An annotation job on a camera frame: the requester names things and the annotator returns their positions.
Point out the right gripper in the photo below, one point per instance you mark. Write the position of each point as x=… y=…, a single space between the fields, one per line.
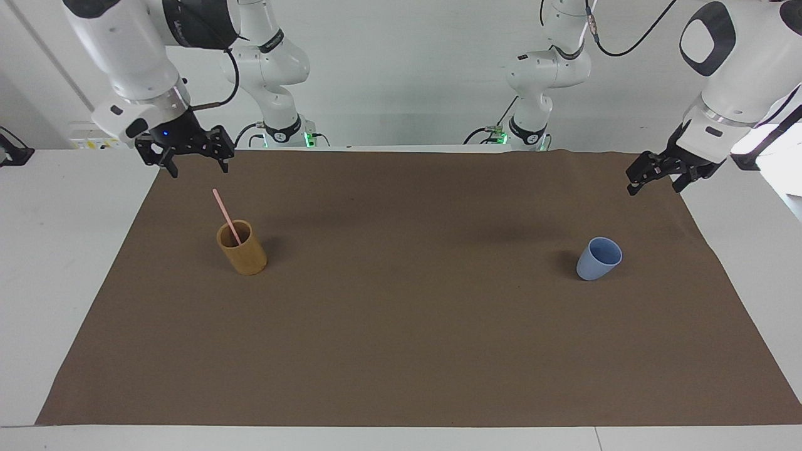
x=174 y=130

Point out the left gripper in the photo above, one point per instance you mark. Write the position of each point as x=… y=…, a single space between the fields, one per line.
x=678 y=144

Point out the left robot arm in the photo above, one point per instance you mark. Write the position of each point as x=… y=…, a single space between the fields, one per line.
x=745 y=69

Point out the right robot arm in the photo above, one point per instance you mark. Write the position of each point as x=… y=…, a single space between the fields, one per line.
x=131 y=56

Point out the pink chopstick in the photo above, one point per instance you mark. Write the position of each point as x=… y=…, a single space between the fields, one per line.
x=223 y=213

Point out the blue cup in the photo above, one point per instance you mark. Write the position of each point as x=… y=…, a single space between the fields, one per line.
x=593 y=265

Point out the brown cylindrical cup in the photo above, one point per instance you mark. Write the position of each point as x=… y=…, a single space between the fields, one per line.
x=245 y=258

